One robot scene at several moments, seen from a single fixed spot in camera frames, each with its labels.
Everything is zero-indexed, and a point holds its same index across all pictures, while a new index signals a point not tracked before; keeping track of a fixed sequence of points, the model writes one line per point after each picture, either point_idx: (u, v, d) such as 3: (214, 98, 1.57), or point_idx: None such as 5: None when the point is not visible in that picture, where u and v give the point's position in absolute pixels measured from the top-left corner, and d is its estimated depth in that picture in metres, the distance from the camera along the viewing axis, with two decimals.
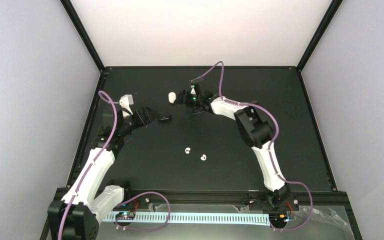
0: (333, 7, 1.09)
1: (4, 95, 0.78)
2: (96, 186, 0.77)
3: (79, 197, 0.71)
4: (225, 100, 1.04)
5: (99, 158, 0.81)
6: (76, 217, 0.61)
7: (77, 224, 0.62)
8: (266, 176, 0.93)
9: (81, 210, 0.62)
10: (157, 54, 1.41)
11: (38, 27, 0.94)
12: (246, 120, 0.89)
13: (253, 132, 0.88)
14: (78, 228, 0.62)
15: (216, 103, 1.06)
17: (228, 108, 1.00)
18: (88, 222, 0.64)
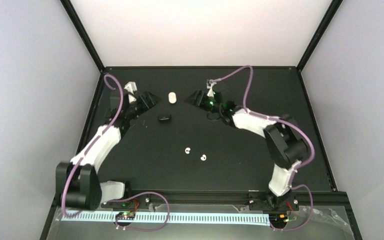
0: (333, 8, 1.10)
1: (4, 94, 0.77)
2: (102, 156, 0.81)
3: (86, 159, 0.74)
4: (250, 112, 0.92)
5: (109, 131, 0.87)
6: (83, 175, 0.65)
7: (83, 182, 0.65)
8: (275, 178, 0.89)
9: (88, 170, 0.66)
10: (157, 54, 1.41)
11: (38, 26, 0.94)
12: (278, 137, 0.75)
13: (285, 150, 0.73)
14: (83, 188, 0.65)
15: (241, 115, 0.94)
17: (254, 122, 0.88)
18: (93, 183, 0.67)
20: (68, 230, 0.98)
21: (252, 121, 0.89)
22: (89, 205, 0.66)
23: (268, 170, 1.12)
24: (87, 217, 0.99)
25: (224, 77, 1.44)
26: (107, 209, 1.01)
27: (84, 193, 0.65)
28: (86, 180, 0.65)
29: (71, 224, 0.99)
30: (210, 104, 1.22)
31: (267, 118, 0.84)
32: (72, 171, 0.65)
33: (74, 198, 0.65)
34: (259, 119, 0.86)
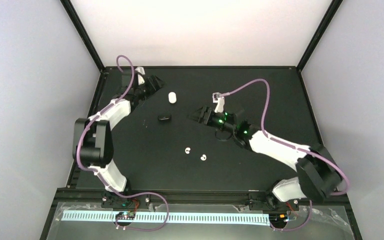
0: (333, 8, 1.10)
1: (4, 94, 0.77)
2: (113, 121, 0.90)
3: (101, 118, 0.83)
4: (272, 138, 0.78)
5: (121, 102, 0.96)
6: (100, 129, 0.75)
7: (98, 137, 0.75)
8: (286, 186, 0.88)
9: (103, 125, 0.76)
10: (157, 54, 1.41)
11: (39, 27, 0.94)
12: (314, 173, 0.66)
13: (322, 188, 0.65)
14: (99, 142, 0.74)
15: (260, 141, 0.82)
17: (280, 152, 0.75)
18: (107, 139, 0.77)
20: (68, 230, 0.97)
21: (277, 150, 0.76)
22: (101, 159, 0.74)
23: (268, 170, 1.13)
24: (87, 217, 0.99)
25: (224, 77, 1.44)
26: (107, 209, 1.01)
27: (99, 146, 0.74)
28: (102, 134, 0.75)
29: (71, 224, 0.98)
30: (219, 123, 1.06)
31: (296, 147, 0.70)
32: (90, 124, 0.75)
33: (89, 150, 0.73)
34: (285, 149, 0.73)
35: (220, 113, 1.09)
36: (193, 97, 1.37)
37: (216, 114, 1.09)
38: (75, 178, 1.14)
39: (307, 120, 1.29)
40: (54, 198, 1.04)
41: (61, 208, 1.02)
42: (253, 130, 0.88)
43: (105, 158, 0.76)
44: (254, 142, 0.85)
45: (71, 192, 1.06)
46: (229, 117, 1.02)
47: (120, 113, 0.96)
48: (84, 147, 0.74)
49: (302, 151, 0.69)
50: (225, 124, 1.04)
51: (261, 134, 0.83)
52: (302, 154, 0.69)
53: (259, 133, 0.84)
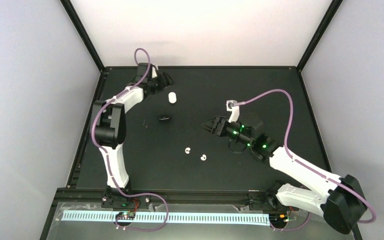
0: (333, 7, 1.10)
1: (4, 94, 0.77)
2: (128, 107, 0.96)
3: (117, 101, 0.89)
4: (297, 161, 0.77)
5: (135, 89, 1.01)
6: (115, 112, 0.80)
7: (113, 119, 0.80)
8: (295, 195, 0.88)
9: (118, 108, 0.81)
10: (157, 53, 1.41)
11: (39, 27, 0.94)
12: (344, 207, 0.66)
13: (348, 220, 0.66)
14: (113, 124, 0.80)
15: (284, 164, 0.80)
17: (307, 178, 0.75)
18: (121, 122, 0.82)
20: (68, 230, 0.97)
21: (303, 176, 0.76)
22: (114, 140, 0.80)
23: (268, 170, 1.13)
24: (87, 217, 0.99)
25: (224, 77, 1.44)
26: (107, 209, 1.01)
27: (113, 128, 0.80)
28: (116, 117, 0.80)
29: (71, 224, 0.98)
30: (234, 134, 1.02)
31: (327, 177, 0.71)
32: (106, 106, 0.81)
33: (104, 130, 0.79)
34: (314, 177, 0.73)
35: (235, 123, 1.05)
36: (193, 97, 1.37)
37: (231, 124, 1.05)
38: (74, 178, 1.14)
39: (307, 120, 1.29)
40: (54, 198, 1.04)
41: (61, 208, 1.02)
42: (273, 146, 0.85)
43: (118, 139, 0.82)
44: (274, 160, 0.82)
45: (71, 192, 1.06)
46: (245, 130, 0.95)
47: (134, 100, 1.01)
48: (99, 126, 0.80)
49: (333, 182, 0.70)
50: (240, 135, 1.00)
51: (283, 152, 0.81)
52: (333, 185, 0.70)
53: (280, 151, 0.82)
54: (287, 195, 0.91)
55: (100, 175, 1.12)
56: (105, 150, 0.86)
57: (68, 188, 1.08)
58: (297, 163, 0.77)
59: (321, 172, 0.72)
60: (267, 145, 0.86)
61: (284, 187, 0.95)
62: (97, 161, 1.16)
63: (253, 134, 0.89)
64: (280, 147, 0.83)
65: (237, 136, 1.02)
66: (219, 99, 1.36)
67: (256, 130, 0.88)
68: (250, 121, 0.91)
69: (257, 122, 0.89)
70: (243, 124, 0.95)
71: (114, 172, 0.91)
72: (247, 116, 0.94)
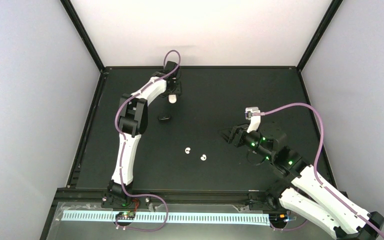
0: (333, 7, 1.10)
1: (5, 93, 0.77)
2: (150, 99, 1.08)
3: (142, 96, 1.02)
4: (326, 188, 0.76)
5: (159, 81, 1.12)
6: (138, 106, 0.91)
7: (137, 112, 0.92)
8: (303, 205, 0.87)
9: (141, 103, 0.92)
10: (169, 57, 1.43)
11: (39, 27, 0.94)
12: None
13: None
14: (136, 116, 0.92)
15: (312, 189, 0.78)
17: (335, 208, 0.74)
18: (143, 115, 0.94)
20: (68, 231, 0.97)
21: (331, 206, 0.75)
22: (136, 129, 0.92)
23: (269, 170, 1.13)
24: (87, 217, 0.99)
25: (224, 77, 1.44)
26: (107, 209, 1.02)
27: (136, 119, 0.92)
28: (140, 111, 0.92)
29: (71, 224, 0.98)
30: (252, 145, 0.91)
31: (356, 213, 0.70)
32: (131, 99, 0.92)
33: (128, 120, 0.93)
34: (342, 209, 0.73)
35: (255, 132, 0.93)
36: (194, 97, 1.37)
37: (250, 134, 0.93)
38: (74, 178, 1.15)
39: (307, 120, 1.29)
40: (54, 198, 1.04)
41: (61, 208, 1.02)
42: (299, 163, 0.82)
43: (139, 129, 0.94)
44: (301, 183, 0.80)
45: (71, 192, 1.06)
46: (265, 142, 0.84)
47: (157, 91, 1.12)
48: (124, 116, 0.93)
49: (362, 219, 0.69)
50: (258, 146, 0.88)
51: (312, 175, 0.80)
52: (361, 222, 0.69)
53: (307, 171, 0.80)
54: (294, 203, 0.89)
55: (100, 175, 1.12)
56: (124, 138, 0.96)
57: (69, 188, 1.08)
58: (326, 189, 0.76)
59: (350, 205, 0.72)
60: (292, 162, 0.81)
61: (290, 192, 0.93)
62: (97, 161, 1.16)
63: (275, 148, 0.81)
64: (307, 166, 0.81)
65: (256, 147, 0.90)
66: (219, 99, 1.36)
67: (278, 143, 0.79)
68: (271, 132, 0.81)
69: (280, 134, 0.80)
70: (262, 136, 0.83)
71: (124, 164, 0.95)
72: (266, 127, 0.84)
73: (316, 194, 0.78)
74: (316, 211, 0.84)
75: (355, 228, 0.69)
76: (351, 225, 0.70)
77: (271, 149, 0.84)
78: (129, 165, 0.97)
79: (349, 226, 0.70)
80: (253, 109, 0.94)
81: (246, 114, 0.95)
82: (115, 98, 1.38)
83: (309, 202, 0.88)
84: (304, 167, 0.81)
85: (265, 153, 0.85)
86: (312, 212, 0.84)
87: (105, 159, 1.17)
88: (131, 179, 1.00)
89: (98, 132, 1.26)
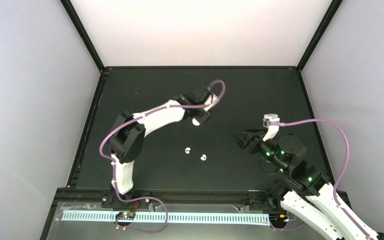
0: (333, 7, 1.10)
1: (4, 92, 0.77)
2: (155, 126, 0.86)
3: (144, 120, 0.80)
4: (343, 208, 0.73)
5: (176, 108, 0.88)
6: (133, 133, 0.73)
7: (128, 138, 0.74)
8: (305, 211, 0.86)
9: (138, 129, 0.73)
10: (169, 57, 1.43)
11: (39, 27, 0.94)
12: None
13: None
14: (127, 142, 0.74)
15: (327, 206, 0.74)
17: (348, 228, 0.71)
18: (137, 143, 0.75)
20: (68, 231, 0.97)
21: (344, 225, 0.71)
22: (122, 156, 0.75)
23: (269, 169, 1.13)
24: (88, 217, 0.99)
25: (224, 77, 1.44)
26: (107, 209, 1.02)
27: (125, 145, 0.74)
28: (133, 138, 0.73)
29: (71, 224, 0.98)
30: (268, 154, 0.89)
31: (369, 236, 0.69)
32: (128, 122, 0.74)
33: (118, 143, 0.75)
34: (355, 230, 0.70)
35: (271, 141, 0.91)
36: None
37: (267, 143, 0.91)
38: (74, 178, 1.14)
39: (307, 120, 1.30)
40: (54, 198, 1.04)
41: (61, 208, 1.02)
42: (318, 180, 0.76)
43: (126, 157, 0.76)
44: (317, 199, 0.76)
45: (71, 192, 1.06)
46: (282, 155, 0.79)
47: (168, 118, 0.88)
48: (117, 137, 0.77)
49: None
50: (274, 156, 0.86)
51: (330, 194, 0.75)
52: None
53: (327, 189, 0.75)
54: (296, 207, 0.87)
55: (100, 175, 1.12)
56: (113, 161, 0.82)
57: (68, 188, 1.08)
58: (342, 210, 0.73)
59: (362, 227, 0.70)
60: (312, 178, 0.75)
61: (292, 196, 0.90)
62: (97, 161, 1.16)
63: (294, 162, 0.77)
64: (326, 184, 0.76)
65: (271, 157, 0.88)
66: (218, 99, 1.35)
67: (298, 158, 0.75)
68: (291, 146, 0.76)
69: (300, 148, 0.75)
70: (281, 149, 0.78)
71: (118, 178, 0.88)
72: (285, 139, 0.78)
73: (330, 211, 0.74)
74: (319, 220, 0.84)
75: None
76: None
77: (288, 163, 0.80)
78: (125, 179, 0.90)
79: None
80: (271, 117, 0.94)
81: (265, 122, 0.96)
82: (114, 98, 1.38)
83: (312, 208, 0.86)
84: (323, 184, 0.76)
85: (282, 165, 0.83)
86: (315, 221, 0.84)
87: (104, 159, 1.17)
88: (130, 187, 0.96)
89: (98, 132, 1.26)
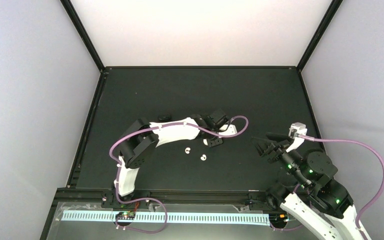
0: (333, 7, 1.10)
1: (5, 92, 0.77)
2: (167, 138, 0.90)
3: (159, 131, 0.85)
4: (362, 230, 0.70)
5: (192, 127, 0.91)
6: (145, 141, 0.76)
7: (140, 146, 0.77)
8: (307, 216, 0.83)
9: (151, 139, 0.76)
10: (169, 57, 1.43)
11: (39, 27, 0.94)
12: None
13: None
14: (137, 149, 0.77)
15: (346, 228, 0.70)
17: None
18: (146, 152, 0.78)
20: (68, 230, 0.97)
21: None
22: (130, 161, 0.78)
23: (270, 170, 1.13)
24: (87, 217, 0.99)
25: (225, 77, 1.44)
26: (107, 209, 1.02)
27: (135, 151, 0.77)
28: (143, 146, 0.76)
29: (71, 224, 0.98)
30: (289, 167, 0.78)
31: None
32: (144, 130, 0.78)
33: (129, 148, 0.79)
34: None
35: (296, 154, 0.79)
36: (194, 97, 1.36)
37: (289, 154, 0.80)
38: (74, 178, 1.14)
39: (307, 120, 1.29)
40: (54, 198, 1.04)
41: (61, 208, 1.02)
42: (344, 201, 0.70)
43: (132, 162, 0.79)
44: (338, 220, 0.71)
45: (71, 192, 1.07)
46: (308, 174, 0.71)
47: (181, 134, 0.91)
48: (129, 143, 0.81)
49: None
50: (298, 172, 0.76)
51: (352, 215, 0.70)
52: None
53: (350, 212, 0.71)
54: (297, 211, 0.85)
55: (100, 175, 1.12)
56: (119, 163, 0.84)
57: (69, 188, 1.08)
58: (361, 232, 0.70)
59: None
60: (339, 200, 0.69)
61: (293, 199, 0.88)
62: (97, 161, 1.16)
63: (322, 183, 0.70)
64: (350, 207, 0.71)
65: (292, 170, 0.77)
66: (218, 99, 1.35)
67: (328, 179, 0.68)
68: (321, 166, 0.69)
69: (331, 169, 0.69)
70: (309, 169, 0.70)
71: (120, 180, 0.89)
72: (315, 157, 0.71)
73: (349, 232, 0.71)
74: (320, 226, 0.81)
75: None
76: None
77: (314, 181, 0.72)
78: (127, 181, 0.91)
79: None
80: (299, 127, 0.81)
81: (290, 133, 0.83)
82: (114, 98, 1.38)
83: (313, 213, 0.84)
84: (347, 206, 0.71)
85: (305, 182, 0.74)
86: (315, 225, 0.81)
87: (105, 159, 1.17)
88: (131, 189, 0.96)
89: (98, 132, 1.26)
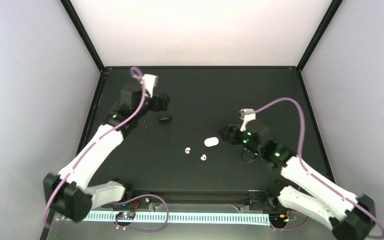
0: (333, 7, 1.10)
1: (5, 93, 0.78)
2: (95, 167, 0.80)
3: (74, 174, 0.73)
4: (311, 173, 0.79)
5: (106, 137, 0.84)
6: (70, 195, 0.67)
7: (69, 202, 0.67)
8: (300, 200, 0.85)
9: (71, 189, 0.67)
10: (169, 57, 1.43)
11: (40, 28, 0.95)
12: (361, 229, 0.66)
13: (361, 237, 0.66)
14: (71, 205, 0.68)
15: (297, 177, 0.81)
17: (323, 195, 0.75)
18: (81, 198, 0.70)
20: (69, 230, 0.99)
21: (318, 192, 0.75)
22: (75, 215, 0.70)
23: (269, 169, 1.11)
24: (87, 217, 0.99)
25: (224, 77, 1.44)
26: (107, 209, 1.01)
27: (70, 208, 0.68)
28: (73, 199, 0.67)
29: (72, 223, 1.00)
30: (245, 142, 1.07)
31: (343, 196, 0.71)
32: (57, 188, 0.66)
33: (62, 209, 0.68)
34: (330, 194, 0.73)
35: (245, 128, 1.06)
36: (194, 98, 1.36)
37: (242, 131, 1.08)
38: None
39: (308, 120, 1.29)
40: None
41: None
42: (286, 155, 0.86)
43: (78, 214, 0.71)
44: (290, 174, 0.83)
45: None
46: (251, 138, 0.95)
47: (109, 147, 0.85)
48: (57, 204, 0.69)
49: (349, 202, 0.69)
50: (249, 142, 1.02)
51: (298, 164, 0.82)
52: (349, 206, 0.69)
53: (294, 161, 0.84)
54: (291, 199, 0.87)
55: (100, 175, 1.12)
56: None
57: None
58: (311, 175, 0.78)
59: (338, 192, 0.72)
60: (279, 153, 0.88)
61: (287, 189, 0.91)
62: None
63: (261, 142, 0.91)
64: (294, 157, 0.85)
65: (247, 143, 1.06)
66: (218, 99, 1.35)
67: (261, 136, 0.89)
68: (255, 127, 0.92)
69: (262, 127, 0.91)
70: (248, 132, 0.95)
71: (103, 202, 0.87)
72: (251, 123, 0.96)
73: (302, 182, 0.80)
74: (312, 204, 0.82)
75: (343, 212, 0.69)
76: (339, 210, 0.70)
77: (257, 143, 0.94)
78: (108, 197, 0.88)
79: (338, 211, 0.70)
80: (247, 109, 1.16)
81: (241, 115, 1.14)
82: (114, 98, 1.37)
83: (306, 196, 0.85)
84: (292, 158, 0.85)
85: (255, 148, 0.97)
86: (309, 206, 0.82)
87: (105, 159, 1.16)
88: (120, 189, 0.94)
89: None
